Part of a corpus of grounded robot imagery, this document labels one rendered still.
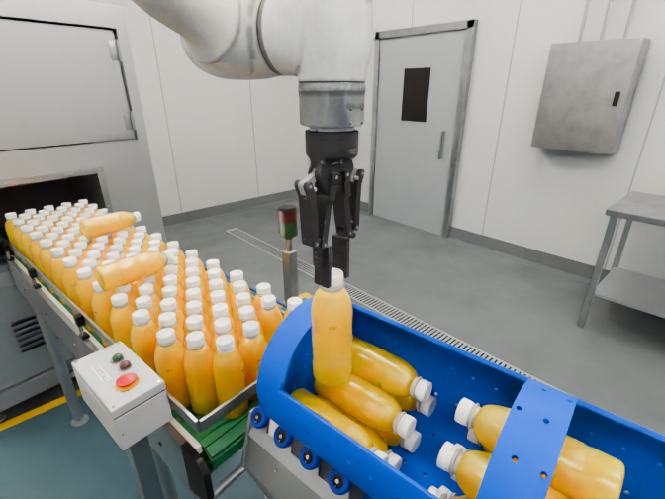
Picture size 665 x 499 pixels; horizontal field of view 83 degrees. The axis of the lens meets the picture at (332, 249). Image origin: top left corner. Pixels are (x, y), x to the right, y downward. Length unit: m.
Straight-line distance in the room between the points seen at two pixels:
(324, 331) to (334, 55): 0.40
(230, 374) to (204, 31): 0.67
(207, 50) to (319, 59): 0.15
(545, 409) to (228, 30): 0.63
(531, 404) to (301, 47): 0.55
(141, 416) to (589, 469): 0.72
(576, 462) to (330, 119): 0.54
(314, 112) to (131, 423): 0.65
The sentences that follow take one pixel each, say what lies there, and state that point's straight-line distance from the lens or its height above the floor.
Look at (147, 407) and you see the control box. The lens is 0.85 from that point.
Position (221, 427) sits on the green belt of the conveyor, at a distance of 1.00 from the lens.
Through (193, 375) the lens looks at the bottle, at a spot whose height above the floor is 1.02.
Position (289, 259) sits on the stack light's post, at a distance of 1.31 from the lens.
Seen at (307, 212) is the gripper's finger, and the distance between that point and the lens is 0.53.
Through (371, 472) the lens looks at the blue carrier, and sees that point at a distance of 0.64.
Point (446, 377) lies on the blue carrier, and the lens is 0.83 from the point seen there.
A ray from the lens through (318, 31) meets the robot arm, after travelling 0.50.
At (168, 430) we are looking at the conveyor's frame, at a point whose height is 0.90.
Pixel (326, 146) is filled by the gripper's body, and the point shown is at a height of 1.55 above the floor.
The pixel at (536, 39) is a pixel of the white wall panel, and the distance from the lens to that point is 4.12.
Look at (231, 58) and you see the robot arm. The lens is 0.57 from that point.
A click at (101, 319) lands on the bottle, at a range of 1.31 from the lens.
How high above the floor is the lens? 1.62
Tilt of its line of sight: 23 degrees down
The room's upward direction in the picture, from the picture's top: straight up
